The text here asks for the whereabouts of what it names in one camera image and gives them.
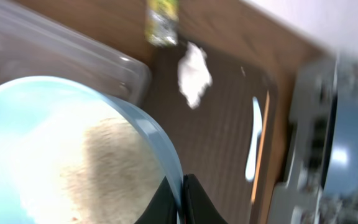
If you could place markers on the dark brown serving tray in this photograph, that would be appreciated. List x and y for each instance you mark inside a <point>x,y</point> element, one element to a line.
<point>212,140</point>

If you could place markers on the clear plastic bin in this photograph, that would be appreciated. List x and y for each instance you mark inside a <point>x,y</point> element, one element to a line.
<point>31,45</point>

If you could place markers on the light blue rice bowl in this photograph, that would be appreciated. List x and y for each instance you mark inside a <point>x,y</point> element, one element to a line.
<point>30,103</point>

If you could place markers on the large blue plate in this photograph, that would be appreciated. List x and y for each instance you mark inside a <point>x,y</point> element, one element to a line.
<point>342,173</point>

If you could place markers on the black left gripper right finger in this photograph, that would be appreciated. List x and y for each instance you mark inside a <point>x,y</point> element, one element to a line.
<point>197,206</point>

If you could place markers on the white tissue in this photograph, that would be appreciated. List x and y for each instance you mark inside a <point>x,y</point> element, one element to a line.
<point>193,75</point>

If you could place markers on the yellow green snack wrapper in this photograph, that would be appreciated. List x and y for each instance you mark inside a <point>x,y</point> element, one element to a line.
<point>161,22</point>

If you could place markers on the light blue plastic knife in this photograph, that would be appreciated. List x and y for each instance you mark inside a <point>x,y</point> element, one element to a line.
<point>256,132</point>

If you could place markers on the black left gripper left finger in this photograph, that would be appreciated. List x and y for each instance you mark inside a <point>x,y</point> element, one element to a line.
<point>162,208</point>

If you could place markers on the grey dishwasher rack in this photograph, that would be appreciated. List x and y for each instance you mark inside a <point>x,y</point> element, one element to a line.
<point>299,198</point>

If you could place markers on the wooden chopstick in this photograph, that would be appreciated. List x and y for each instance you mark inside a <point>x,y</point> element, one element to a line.
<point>260,148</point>

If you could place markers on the white rice pile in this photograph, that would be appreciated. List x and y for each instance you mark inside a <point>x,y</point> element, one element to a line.
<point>87,173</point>

